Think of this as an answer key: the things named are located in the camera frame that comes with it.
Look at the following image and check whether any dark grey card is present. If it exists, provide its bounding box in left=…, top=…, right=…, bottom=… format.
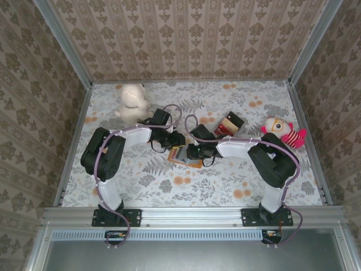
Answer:
left=173, top=146, right=187, bottom=162

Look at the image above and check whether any red black card box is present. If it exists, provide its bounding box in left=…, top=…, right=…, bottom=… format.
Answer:
left=213, top=111, right=245, bottom=138

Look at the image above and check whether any floral table cover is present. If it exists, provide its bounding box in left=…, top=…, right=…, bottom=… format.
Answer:
left=60, top=81, right=324, bottom=209

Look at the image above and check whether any white plush bear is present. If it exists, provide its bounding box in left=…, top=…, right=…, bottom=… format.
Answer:
left=114, top=82, right=155, bottom=126

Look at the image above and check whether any pink striped plush toy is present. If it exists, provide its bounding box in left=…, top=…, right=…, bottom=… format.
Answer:
left=259, top=116, right=308, bottom=149

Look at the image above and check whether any grey metal sheet panel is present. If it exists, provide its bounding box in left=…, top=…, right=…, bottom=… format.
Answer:
left=25, top=222, right=361, bottom=271

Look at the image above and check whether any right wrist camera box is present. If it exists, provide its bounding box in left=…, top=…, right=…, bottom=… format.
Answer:
left=190, top=124, right=212, bottom=141

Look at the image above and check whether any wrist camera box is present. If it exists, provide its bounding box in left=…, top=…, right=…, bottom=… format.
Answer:
left=152, top=108, right=173, bottom=127
left=190, top=124, right=212, bottom=141

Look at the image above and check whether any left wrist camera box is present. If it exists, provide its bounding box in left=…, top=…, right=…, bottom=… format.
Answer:
left=152, top=108, right=173, bottom=127

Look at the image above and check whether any long aluminium base rail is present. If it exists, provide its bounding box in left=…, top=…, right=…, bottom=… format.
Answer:
left=42, top=206, right=345, bottom=229

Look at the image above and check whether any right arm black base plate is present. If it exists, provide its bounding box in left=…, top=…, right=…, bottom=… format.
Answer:
left=241, top=208, right=294, bottom=228

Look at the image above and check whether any grey slotted cable duct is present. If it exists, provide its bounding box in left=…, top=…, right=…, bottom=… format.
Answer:
left=52, top=229, right=283, bottom=242

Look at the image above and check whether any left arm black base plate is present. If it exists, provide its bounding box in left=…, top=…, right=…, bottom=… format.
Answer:
left=91, top=208, right=142, bottom=228

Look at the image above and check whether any aluminium side rail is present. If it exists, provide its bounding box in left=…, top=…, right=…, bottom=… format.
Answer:
left=52, top=83, right=93, bottom=208
left=289, top=81, right=334, bottom=206

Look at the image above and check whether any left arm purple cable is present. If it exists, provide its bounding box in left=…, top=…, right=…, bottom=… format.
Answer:
left=94, top=104, right=183, bottom=250

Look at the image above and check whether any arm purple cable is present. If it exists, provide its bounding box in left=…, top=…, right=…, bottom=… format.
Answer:
left=184, top=114, right=305, bottom=250
left=94, top=104, right=183, bottom=250

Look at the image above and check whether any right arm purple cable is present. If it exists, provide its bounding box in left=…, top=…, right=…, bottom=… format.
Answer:
left=184, top=114, right=305, bottom=250

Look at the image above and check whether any aluminium frame post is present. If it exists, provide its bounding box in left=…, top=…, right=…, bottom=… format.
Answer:
left=33, top=0, right=94, bottom=87
left=288, top=0, right=344, bottom=85

